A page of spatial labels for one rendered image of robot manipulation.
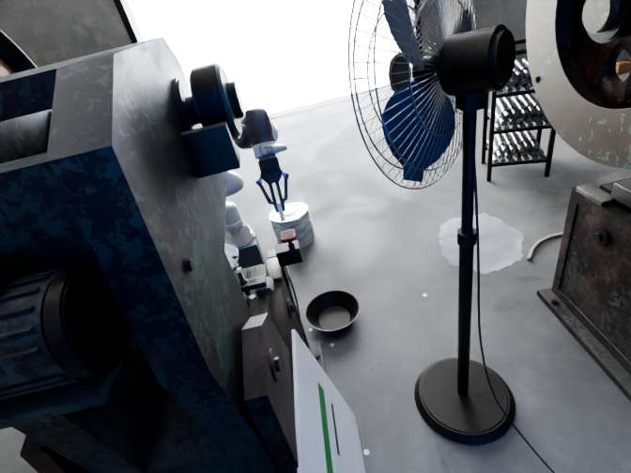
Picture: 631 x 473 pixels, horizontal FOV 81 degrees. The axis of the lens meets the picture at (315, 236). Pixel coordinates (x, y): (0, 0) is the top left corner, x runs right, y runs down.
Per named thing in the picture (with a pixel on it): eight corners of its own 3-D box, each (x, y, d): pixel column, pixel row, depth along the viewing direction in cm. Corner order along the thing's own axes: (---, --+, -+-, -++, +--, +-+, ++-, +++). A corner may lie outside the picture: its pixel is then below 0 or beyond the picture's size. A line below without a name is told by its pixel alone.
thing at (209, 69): (207, 148, 109) (176, 68, 97) (245, 139, 109) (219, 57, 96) (196, 179, 90) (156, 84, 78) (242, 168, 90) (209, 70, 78)
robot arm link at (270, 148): (253, 147, 139) (257, 161, 140) (248, 144, 127) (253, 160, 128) (285, 140, 139) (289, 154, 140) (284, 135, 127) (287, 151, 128)
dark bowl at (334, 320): (305, 306, 219) (302, 297, 215) (354, 294, 219) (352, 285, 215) (311, 345, 194) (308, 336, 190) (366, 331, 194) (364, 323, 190)
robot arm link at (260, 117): (253, 150, 148) (232, 154, 142) (245, 117, 146) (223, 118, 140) (281, 140, 135) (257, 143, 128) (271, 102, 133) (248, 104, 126)
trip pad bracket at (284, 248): (285, 279, 160) (273, 243, 149) (307, 274, 160) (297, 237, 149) (286, 288, 155) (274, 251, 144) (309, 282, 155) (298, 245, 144)
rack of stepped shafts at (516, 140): (487, 184, 288) (495, 52, 236) (480, 160, 324) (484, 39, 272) (550, 179, 276) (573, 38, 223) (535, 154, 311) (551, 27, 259)
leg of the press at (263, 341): (300, 349, 194) (247, 200, 144) (321, 343, 193) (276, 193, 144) (326, 579, 117) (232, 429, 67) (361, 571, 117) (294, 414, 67)
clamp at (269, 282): (227, 293, 131) (217, 271, 125) (273, 282, 131) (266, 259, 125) (226, 305, 126) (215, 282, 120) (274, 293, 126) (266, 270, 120)
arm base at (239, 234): (223, 232, 220) (214, 212, 212) (253, 222, 221) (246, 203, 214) (223, 252, 201) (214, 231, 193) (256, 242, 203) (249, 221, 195)
